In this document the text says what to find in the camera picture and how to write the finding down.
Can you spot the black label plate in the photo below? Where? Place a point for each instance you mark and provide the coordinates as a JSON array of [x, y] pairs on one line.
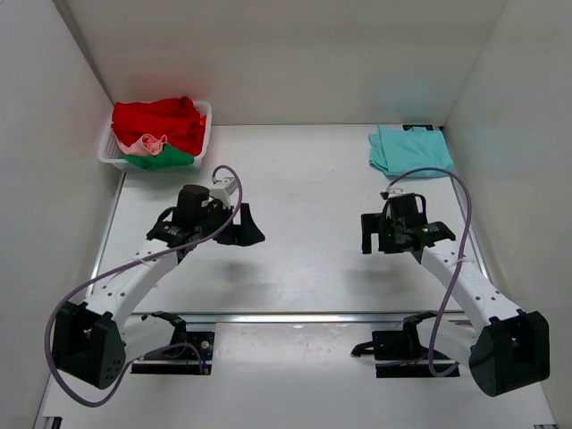
[[418, 128]]

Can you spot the pink t shirt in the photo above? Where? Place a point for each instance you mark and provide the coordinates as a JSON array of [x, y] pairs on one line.
[[146, 145]]

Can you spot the red t shirt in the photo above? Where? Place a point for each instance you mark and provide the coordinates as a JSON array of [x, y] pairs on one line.
[[176, 118]]

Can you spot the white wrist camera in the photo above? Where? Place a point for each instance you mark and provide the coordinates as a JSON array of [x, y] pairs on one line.
[[392, 193], [223, 189]]

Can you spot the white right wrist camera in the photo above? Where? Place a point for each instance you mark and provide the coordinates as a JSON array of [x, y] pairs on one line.
[[392, 193]]

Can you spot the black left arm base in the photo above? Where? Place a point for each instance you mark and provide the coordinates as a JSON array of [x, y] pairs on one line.
[[191, 350]]

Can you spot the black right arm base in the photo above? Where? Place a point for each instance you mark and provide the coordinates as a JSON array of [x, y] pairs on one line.
[[398, 353]]

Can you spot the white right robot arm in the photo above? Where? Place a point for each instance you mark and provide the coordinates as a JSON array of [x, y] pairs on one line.
[[503, 347]]

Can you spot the white plastic basket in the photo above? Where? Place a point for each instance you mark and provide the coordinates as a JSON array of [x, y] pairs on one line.
[[109, 149]]

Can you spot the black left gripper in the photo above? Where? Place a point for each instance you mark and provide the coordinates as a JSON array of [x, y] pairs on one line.
[[247, 231]]

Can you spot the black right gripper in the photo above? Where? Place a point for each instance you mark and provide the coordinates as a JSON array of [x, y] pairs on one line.
[[374, 223]]

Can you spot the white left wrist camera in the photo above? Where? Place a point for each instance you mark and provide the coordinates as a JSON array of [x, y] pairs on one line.
[[223, 189]]

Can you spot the green t shirt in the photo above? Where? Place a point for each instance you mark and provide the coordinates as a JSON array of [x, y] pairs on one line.
[[170, 157]]

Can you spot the teal t shirt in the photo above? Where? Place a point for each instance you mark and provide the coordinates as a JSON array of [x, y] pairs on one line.
[[394, 152]]

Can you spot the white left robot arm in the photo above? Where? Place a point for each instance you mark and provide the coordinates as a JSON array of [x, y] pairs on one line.
[[95, 340]]

